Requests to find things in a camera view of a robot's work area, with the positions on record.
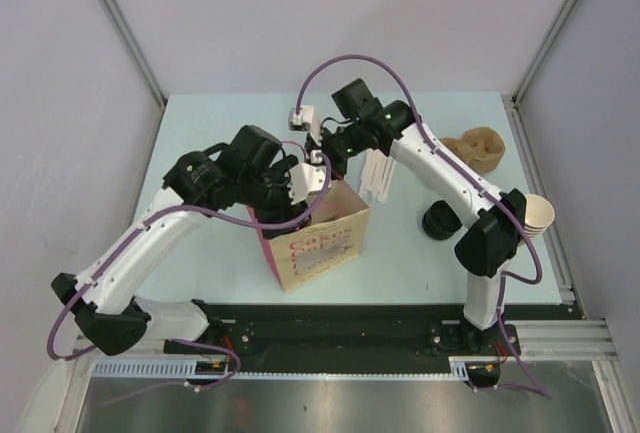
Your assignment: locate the pink paper gift bag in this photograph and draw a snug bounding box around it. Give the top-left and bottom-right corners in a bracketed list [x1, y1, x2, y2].
[257, 181, 370, 292]

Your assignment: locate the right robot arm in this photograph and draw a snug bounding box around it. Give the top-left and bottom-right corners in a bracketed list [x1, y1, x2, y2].
[289, 79, 526, 354]

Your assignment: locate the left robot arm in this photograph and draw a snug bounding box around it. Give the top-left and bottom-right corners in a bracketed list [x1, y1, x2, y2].
[51, 125, 327, 356]

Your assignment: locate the white wrapped straws bundle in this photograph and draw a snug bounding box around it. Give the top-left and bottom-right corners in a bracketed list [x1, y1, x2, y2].
[359, 149, 397, 204]

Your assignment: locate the black cup lid stack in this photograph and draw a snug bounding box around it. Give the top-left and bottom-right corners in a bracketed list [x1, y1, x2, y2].
[421, 200, 462, 241]

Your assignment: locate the brown pulp cup carrier stack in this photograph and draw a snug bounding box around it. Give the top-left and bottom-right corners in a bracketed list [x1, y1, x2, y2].
[440, 126, 506, 175]

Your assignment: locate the brown paper cup stack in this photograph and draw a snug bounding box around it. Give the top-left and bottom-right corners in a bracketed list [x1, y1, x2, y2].
[524, 193, 555, 240]

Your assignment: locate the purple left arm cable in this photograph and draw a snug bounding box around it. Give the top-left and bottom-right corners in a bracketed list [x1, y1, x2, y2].
[47, 140, 334, 407]

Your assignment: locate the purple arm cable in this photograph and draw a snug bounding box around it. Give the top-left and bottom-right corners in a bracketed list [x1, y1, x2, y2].
[47, 140, 334, 407]
[295, 54, 551, 399]

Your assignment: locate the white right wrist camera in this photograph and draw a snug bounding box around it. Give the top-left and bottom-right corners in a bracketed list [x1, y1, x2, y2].
[288, 105, 322, 145]

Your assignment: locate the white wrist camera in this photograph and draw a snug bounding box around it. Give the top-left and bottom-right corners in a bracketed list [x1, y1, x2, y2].
[288, 150, 331, 205]
[288, 105, 322, 145]

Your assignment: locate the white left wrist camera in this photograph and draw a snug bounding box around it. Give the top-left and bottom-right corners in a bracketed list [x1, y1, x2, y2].
[288, 150, 331, 205]

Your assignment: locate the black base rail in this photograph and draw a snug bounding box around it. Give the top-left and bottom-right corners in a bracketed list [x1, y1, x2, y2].
[144, 302, 584, 377]

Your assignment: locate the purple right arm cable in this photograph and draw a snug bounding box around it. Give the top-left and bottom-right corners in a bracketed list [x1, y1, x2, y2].
[295, 54, 551, 399]

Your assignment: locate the right aluminium frame post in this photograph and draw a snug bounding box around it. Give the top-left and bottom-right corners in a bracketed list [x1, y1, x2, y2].
[512, 0, 606, 107]

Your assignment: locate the aluminium frame post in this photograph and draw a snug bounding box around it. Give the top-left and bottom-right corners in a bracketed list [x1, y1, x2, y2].
[74, 0, 169, 107]
[512, 0, 606, 107]

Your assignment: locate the left aluminium frame post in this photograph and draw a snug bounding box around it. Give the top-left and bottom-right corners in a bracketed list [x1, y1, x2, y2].
[74, 0, 169, 107]

